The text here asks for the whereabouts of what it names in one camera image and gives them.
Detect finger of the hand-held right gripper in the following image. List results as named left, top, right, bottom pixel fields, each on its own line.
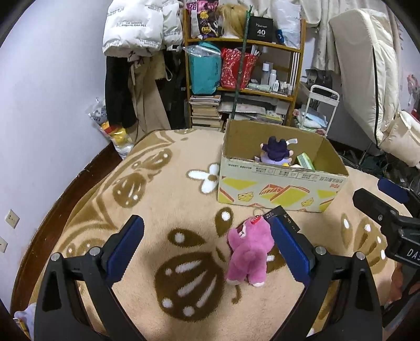
left=353, top=188, right=399, bottom=232
left=377, top=178, right=420, bottom=217

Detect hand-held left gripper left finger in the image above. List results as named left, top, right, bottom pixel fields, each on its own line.
left=34, top=215, right=145, bottom=341

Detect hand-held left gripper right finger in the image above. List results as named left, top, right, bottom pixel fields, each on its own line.
left=269, top=215, right=383, bottom=341

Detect pink bear plush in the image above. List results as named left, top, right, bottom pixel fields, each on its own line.
left=226, top=205, right=274, bottom=304

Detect printed cardboard box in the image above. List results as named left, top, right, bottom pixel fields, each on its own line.
left=217, top=119, right=349, bottom=214

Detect green tissue pack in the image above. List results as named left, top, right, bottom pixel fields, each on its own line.
left=296, top=152, right=316, bottom=170

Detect purple plush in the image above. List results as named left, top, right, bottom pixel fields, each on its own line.
left=255, top=136, right=297, bottom=168

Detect white duvet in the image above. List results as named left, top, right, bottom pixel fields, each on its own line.
left=377, top=111, right=420, bottom=168

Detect beige printed blanket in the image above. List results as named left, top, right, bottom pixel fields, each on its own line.
left=26, top=128, right=420, bottom=341

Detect light blue cloth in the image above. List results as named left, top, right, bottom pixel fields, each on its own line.
left=297, top=110, right=329, bottom=128

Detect plastic bag with yellow toy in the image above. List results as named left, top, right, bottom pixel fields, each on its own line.
left=87, top=98, right=135, bottom=158

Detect white cart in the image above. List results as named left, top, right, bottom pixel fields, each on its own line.
left=293, top=84, right=340, bottom=136

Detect white mattress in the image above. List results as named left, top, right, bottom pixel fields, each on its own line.
left=328, top=8, right=404, bottom=148

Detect dark bag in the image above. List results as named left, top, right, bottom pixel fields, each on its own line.
left=305, top=69, right=332, bottom=89

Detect pile of magazines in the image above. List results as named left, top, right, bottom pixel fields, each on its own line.
left=218, top=93, right=289, bottom=123

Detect wooden shelf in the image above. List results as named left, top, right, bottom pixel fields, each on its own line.
left=184, top=7, right=306, bottom=132

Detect beige trousers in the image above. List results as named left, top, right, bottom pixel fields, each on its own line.
left=129, top=54, right=171, bottom=141

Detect black hanging garment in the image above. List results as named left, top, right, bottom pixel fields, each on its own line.
left=105, top=56, right=138, bottom=128

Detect stack of books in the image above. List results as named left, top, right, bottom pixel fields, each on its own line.
left=190, top=94, right=222, bottom=128

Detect row of cosmetic bottles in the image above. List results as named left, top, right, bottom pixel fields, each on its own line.
left=261, top=62, right=296, bottom=94

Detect white patterned curtain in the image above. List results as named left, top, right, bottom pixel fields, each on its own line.
left=298, top=0, right=401, bottom=71

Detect red gift bag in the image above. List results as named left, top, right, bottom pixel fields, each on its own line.
left=220, top=47, right=258, bottom=90

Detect green pole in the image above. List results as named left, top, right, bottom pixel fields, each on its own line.
left=230, top=5, right=253, bottom=120

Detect teal bag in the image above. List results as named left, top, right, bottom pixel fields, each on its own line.
left=188, top=42, right=222, bottom=95

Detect clear plastic bag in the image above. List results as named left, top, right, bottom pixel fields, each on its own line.
left=269, top=0, right=302, bottom=50

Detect black box with white print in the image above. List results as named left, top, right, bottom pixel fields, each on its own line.
left=246, top=16, right=275, bottom=43

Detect white puffer jacket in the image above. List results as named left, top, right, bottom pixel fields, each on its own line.
left=102, top=0, right=183, bottom=58

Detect blonde wig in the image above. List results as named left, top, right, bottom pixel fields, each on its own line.
left=218, top=3, right=248, bottom=38

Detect flower patterned bag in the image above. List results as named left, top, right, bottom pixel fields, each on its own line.
left=188, top=0, right=220, bottom=38

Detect dark wooden bed frame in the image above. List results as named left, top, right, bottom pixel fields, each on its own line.
left=10, top=141, right=122, bottom=312

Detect pink cartoon wall decoration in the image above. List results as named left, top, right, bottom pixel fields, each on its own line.
left=405, top=74, right=420, bottom=122

